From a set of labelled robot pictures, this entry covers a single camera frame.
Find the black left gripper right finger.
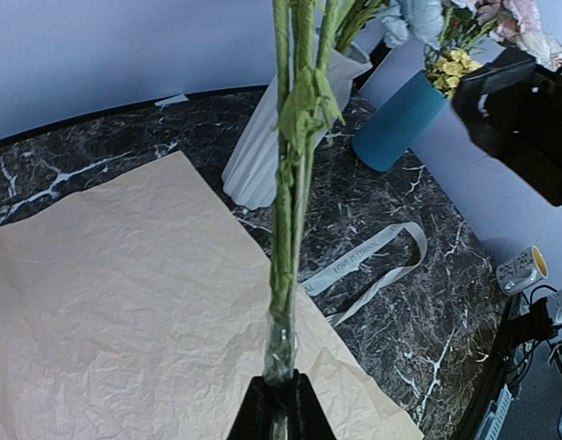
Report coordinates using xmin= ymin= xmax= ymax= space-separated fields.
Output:
xmin=285 ymin=371 xmax=336 ymax=440

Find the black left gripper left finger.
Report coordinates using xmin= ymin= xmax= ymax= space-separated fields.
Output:
xmin=226 ymin=376 xmax=276 ymax=440

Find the white printed ribbon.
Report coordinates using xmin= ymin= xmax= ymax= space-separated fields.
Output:
xmin=302 ymin=222 xmax=428 ymax=327

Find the peach wrapping paper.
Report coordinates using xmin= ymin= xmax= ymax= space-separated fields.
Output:
xmin=0 ymin=149 xmax=426 ymax=440

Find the dusty pink rose stem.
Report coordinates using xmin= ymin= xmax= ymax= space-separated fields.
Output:
xmin=263 ymin=1 xmax=343 ymax=388

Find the light blue peony stem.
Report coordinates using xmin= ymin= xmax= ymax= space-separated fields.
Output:
xmin=379 ymin=0 xmax=445 ymax=50

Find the pink white rose stem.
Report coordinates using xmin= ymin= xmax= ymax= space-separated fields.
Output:
xmin=334 ymin=0 xmax=391 ymax=53

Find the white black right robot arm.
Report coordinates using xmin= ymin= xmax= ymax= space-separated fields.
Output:
xmin=451 ymin=29 xmax=562 ymax=207

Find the white ribbed vase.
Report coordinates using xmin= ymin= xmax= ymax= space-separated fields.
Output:
xmin=222 ymin=44 xmax=372 ymax=211

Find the blue ceramic vase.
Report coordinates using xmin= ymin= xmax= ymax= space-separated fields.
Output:
xmin=352 ymin=71 xmax=447 ymax=172

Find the white yellow mug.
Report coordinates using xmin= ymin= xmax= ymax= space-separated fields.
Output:
xmin=495 ymin=246 xmax=548 ymax=296

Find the white tape scrap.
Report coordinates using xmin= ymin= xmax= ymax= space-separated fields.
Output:
xmin=154 ymin=93 xmax=189 ymax=107

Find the white slotted cable duct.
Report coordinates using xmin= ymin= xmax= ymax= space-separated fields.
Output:
xmin=474 ymin=385 xmax=513 ymax=440

